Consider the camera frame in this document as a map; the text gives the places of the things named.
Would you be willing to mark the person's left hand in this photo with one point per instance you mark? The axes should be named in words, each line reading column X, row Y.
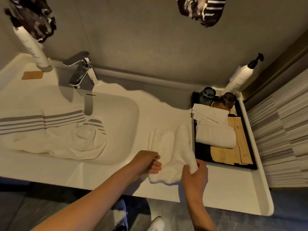
column 145, row 163

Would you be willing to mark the person's right hand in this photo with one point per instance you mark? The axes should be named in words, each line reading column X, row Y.
column 195, row 180

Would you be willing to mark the black tray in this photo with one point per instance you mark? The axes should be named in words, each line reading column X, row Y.
column 203, row 152

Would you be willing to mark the striped white hand towel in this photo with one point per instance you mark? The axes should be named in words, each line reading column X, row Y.
column 173, row 153

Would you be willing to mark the small plain white towel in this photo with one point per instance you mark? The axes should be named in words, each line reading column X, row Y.
column 215, row 135

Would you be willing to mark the small striped white towel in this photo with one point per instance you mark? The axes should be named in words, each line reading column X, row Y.
column 211, row 114

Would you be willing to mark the large striped white towel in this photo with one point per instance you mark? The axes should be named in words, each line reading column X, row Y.
column 60, row 139

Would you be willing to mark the person's left forearm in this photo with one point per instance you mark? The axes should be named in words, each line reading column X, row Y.
column 81, row 204

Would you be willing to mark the person's left white shoe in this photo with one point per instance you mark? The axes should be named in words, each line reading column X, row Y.
column 120, row 215

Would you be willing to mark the person's white shoe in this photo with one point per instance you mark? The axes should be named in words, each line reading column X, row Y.
column 156, row 223
column 120, row 215

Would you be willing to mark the person's right white shoe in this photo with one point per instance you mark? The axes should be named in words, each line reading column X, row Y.
column 156, row 223

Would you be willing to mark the square kraft paper packet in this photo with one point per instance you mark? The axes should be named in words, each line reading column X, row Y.
column 223, row 155

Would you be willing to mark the long kraft paper packet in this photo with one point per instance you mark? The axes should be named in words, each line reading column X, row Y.
column 234, row 125
column 245, row 149

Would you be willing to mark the small white sachet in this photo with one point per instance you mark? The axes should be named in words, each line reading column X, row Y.
column 233, row 110

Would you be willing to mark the amber ribbed glass cup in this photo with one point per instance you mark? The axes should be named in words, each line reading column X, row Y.
column 226, row 101

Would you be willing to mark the blue glass cup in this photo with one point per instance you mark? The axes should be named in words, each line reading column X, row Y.
column 207, row 94

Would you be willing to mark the white pump bottle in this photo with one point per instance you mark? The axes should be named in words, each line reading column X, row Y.
column 31, row 48
column 238, row 80

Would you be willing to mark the chrome faucet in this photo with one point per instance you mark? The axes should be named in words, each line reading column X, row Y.
column 81, row 72

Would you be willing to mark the small tan soap packet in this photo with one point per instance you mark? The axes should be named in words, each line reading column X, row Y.
column 32, row 75

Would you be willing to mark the dark patterned hanging garment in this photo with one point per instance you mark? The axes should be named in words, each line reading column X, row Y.
column 33, row 19

